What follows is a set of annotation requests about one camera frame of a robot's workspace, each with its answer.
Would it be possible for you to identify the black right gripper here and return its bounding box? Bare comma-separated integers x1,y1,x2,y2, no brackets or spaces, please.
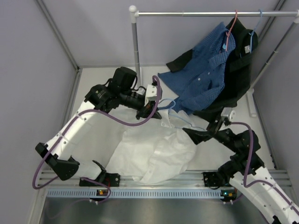
182,106,240,153

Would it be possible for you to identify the light blue hanger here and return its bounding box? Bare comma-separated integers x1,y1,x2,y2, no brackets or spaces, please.
158,98,206,131

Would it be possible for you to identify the white shirt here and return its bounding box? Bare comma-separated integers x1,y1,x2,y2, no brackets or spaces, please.
106,110,197,184

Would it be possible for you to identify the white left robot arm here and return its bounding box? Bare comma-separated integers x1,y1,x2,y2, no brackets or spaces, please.
36,67,162,186

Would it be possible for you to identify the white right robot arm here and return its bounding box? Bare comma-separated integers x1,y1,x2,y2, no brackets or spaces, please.
183,122,299,224

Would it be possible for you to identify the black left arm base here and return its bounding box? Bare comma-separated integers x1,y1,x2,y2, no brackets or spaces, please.
79,173,121,187

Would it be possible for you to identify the blue plaid shirt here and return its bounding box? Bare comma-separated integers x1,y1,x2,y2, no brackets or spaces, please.
158,22,235,114

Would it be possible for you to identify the pink hanger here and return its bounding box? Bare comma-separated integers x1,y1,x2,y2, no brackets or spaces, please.
225,9,238,51

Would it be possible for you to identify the blue hanger right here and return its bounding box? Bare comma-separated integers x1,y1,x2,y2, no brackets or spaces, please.
249,9,263,53

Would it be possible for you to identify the silver clothes rack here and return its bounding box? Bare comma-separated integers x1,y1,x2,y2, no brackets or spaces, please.
129,5,299,93

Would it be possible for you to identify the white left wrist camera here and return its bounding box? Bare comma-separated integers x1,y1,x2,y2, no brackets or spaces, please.
144,84,163,104

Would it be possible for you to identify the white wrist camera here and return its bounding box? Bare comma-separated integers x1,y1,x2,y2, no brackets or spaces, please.
144,84,163,104
221,107,236,126

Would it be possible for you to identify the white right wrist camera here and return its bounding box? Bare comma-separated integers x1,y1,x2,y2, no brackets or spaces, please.
221,107,236,126

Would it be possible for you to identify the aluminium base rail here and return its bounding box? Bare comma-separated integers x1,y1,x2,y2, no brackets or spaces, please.
36,170,292,188

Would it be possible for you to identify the grey slotted cable duct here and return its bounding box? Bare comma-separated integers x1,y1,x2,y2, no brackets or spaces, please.
47,189,236,199

